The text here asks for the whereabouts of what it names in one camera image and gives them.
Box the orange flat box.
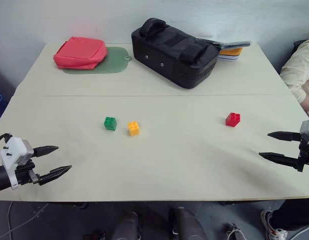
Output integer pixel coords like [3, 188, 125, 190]
[218, 47, 243, 58]

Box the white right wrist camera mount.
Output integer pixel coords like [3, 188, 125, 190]
[299, 119, 309, 138]

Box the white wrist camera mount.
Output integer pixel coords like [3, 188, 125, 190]
[299, 119, 309, 138]
[0, 136, 35, 191]

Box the black carrying case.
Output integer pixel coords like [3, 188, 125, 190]
[130, 17, 221, 90]

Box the white sneaker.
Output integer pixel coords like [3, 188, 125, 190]
[260, 209, 288, 240]

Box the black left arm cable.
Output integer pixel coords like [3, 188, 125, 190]
[0, 133, 12, 147]

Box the dark rounded shape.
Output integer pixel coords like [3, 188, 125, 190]
[168, 206, 209, 240]

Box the person in cream shirt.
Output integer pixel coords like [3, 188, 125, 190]
[279, 36, 309, 119]

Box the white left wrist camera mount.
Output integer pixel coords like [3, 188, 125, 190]
[0, 136, 35, 191]

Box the green mat with ring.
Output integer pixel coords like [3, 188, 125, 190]
[61, 46, 133, 75]

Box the yellow toy brick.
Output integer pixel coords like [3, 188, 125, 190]
[127, 120, 141, 137]

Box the dark shoe with white laces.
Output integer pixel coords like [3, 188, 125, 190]
[225, 223, 246, 240]

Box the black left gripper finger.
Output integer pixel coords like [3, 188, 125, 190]
[32, 145, 60, 158]
[38, 164, 73, 187]

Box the red toy brick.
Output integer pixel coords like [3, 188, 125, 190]
[224, 112, 241, 128]

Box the white blue striped box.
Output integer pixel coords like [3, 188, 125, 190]
[217, 54, 240, 63]

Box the black trouser leg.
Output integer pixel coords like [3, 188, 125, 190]
[271, 196, 309, 232]

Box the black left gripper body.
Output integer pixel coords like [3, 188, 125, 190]
[15, 159, 42, 186]

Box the white floor cable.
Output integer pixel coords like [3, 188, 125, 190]
[0, 201, 50, 240]

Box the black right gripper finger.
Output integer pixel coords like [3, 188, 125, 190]
[267, 131, 302, 143]
[258, 151, 306, 173]

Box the green toy brick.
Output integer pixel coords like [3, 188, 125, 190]
[103, 116, 119, 131]

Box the red fabric pouch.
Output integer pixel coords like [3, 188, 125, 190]
[53, 36, 108, 70]

